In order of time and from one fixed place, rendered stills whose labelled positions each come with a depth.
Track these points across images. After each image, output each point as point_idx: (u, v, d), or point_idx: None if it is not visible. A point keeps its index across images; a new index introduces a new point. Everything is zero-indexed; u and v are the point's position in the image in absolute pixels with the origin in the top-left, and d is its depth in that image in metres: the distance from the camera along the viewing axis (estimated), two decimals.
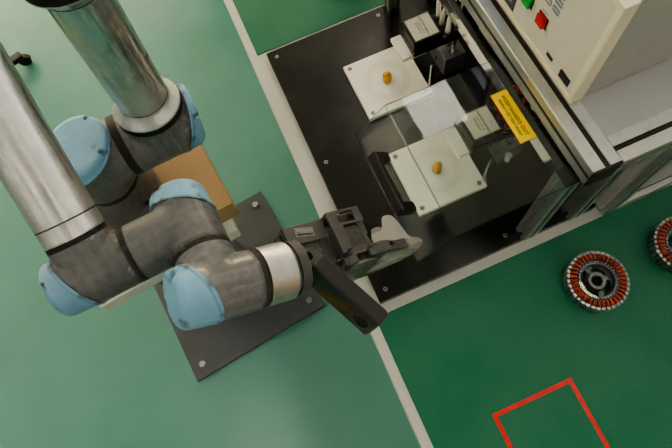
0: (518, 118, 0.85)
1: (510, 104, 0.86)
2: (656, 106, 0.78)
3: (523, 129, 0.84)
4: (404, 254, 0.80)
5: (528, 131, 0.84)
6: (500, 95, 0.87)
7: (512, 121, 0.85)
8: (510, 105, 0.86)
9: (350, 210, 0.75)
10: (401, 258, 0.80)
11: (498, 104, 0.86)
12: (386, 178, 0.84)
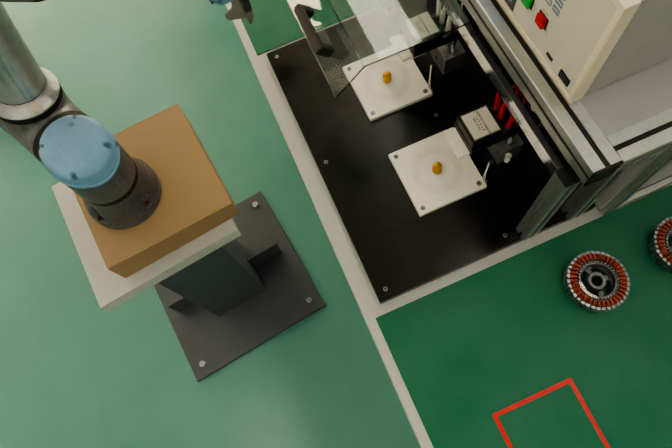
0: None
1: None
2: (656, 106, 0.78)
3: None
4: None
5: None
6: None
7: None
8: None
9: None
10: (251, 10, 1.22)
11: None
12: (307, 23, 0.96)
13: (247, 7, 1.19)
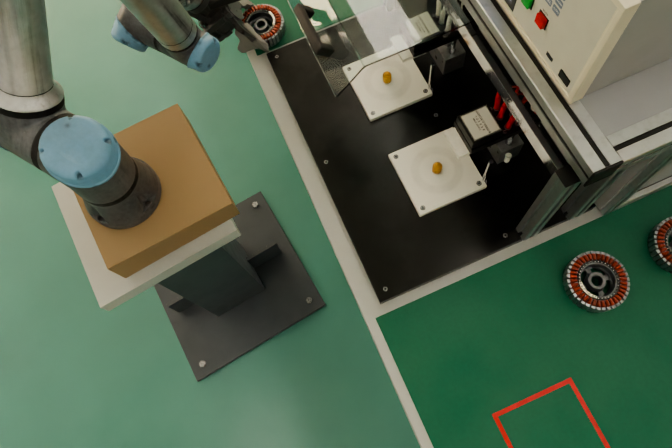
0: None
1: None
2: (656, 106, 0.78)
3: None
4: (261, 39, 1.29)
5: None
6: None
7: None
8: None
9: None
10: (261, 38, 1.28)
11: None
12: (307, 23, 0.96)
13: (250, 37, 1.26)
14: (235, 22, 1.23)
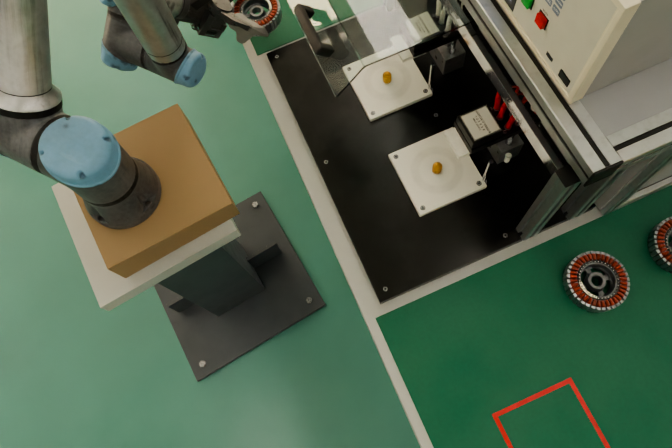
0: None
1: None
2: (656, 106, 0.78)
3: None
4: (257, 25, 1.24)
5: None
6: None
7: None
8: None
9: None
10: (256, 24, 1.24)
11: None
12: (307, 23, 0.96)
13: (244, 27, 1.22)
14: (223, 16, 1.19)
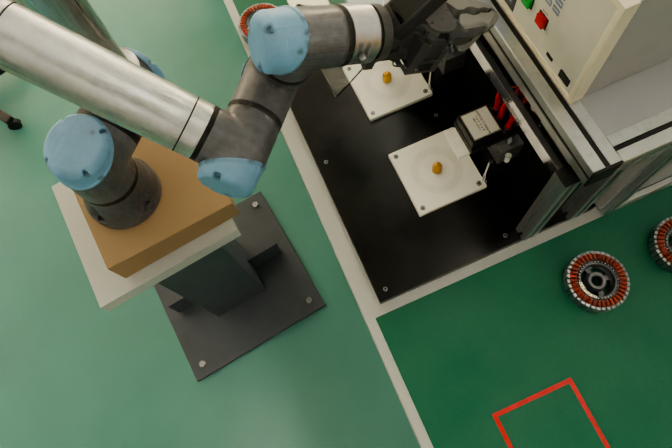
0: None
1: None
2: (656, 106, 0.78)
3: None
4: (485, 14, 0.77)
5: None
6: None
7: None
8: None
9: None
10: (486, 16, 0.76)
11: None
12: None
13: (478, 32, 0.75)
14: (455, 39, 0.72)
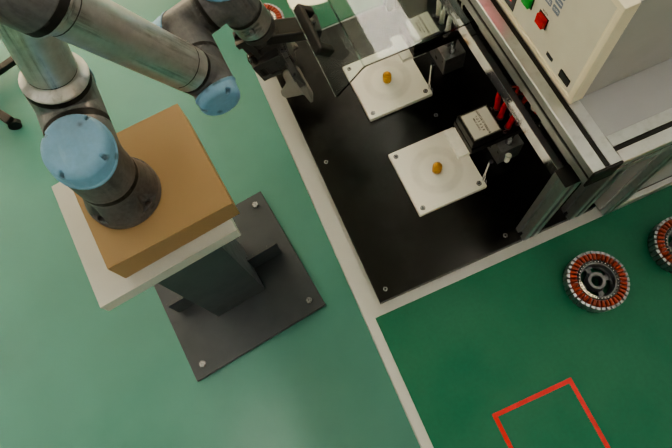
0: None
1: None
2: (656, 106, 0.78)
3: None
4: (308, 87, 1.18)
5: None
6: None
7: None
8: None
9: None
10: (308, 86, 1.17)
11: None
12: (307, 23, 0.96)
13: (300, 82, 1.15)
14: (289, 62, 1.12)
